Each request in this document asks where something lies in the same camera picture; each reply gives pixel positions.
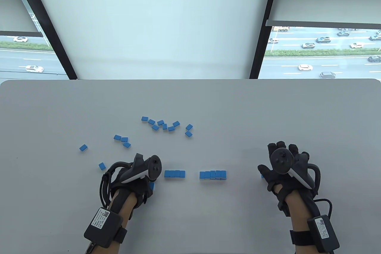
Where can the person's left hand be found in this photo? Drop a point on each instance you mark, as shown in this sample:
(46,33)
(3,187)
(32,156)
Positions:
(140,190)

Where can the person's right hand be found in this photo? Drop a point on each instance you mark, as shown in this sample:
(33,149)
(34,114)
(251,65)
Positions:
(273,181)

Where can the blue mahjong tiles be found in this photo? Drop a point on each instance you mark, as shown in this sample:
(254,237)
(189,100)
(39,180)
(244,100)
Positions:
(166,127)

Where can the person's left forearm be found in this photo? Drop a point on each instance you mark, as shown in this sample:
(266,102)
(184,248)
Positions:
(126,206)

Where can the person's right forearm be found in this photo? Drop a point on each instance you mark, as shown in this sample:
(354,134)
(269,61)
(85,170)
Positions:
(297,210)

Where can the black white handheld controller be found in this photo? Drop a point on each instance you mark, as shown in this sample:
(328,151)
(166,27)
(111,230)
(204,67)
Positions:
(281,160)
(154,166)

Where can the wide white roller blind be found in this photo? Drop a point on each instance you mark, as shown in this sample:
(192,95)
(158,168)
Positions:
(148,21)

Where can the black window frame pillar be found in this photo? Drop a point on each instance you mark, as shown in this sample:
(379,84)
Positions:
(44,24)
(265,27)

